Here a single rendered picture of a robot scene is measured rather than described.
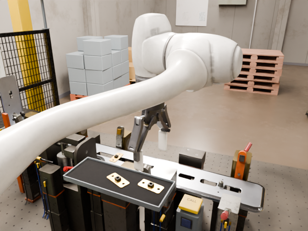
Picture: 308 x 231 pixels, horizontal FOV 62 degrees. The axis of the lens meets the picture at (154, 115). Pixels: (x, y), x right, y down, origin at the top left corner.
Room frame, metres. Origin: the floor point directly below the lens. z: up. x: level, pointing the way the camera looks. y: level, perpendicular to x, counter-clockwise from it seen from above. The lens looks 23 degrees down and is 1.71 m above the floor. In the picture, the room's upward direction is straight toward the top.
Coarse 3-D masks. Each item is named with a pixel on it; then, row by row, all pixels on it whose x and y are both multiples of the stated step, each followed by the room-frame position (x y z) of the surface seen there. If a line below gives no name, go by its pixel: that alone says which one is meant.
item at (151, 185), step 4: (144, 180) 0.73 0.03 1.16; (140, 184) 0.71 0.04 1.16; (144, 184) 0.71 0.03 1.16; (148, 184) 0.70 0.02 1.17; (152, 184) 0.70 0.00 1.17; (156, 184) 0.71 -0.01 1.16; (148, 188) 0.69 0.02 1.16; (152, 188) 0.69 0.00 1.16; (156, 188) 0.69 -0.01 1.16; (160, 188) 0.69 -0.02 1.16; (156, 192) 0.67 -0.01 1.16
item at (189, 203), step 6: (186, 198) 0.64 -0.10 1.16; (192, 198) 0.64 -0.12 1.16; (198, 198) 0.64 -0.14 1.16; (180, 204) 0.62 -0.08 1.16; (186, 204) 0.62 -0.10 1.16; (192, 204) 0.62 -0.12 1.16; (198, 204) 0.62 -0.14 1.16; (186, 210) 0.60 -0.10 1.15; (192, 210) 0.59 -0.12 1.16; (198, 210) 0.60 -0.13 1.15
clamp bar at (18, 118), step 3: (21, 111) 1.22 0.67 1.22; (15, 114) 1.19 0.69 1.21; (21, 114) 1.20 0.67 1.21; (24, 114) 1.21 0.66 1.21; (15, 117) 1.17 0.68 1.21; (18, 117) 1.17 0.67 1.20; (21, 117) 1.18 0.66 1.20; (15, 120) 1.17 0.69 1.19; (18, 120) 1.17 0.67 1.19; (21, 120) 1.18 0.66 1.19
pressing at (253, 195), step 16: (96, 144) 1.27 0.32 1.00; (144, 160) 1.11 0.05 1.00; (160, 160) 1.11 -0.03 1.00; (192, 176) 0.98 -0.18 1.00; (208, 176) 0.98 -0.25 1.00; (224, 176) 0.98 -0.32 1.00; (192, 192) 0.87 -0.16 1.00; (208, 192) 0.87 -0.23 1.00; (224, 192) 0.87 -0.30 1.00; (256, 192) 0.87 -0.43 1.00; (240, 208) 0.79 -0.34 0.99; (256, 208) 0.78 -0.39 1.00
